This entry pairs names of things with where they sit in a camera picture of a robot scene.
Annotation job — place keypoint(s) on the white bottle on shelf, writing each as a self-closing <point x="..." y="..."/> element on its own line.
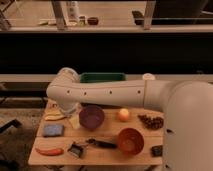
<point x="72" y="10"/>

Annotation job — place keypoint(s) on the white cup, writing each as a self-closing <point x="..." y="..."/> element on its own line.
<point x="148" y="76"/>

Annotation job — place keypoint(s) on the blue sponge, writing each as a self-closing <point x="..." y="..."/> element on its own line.
<point x="53" y="130"/>

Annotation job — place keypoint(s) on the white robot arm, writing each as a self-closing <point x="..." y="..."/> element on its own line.
<point x="187" y="107"/>

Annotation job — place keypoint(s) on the purple bowl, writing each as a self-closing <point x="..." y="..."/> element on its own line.
<point x="91" y="117"/>

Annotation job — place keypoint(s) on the dark red bowl on shelf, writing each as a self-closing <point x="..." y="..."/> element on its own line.
<point x="93" y="21"/>

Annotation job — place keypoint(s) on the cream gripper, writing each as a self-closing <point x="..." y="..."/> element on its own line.
<point x="74" y="121"/>

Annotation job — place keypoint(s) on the black phone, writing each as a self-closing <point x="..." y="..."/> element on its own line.
<point x="157" y="151"/>

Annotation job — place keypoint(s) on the green plastic tray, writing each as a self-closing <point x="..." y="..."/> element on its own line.
<point x="94" y="77"/>

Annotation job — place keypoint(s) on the red chili pepper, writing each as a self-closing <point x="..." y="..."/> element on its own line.
<point x="50" y="152"/>

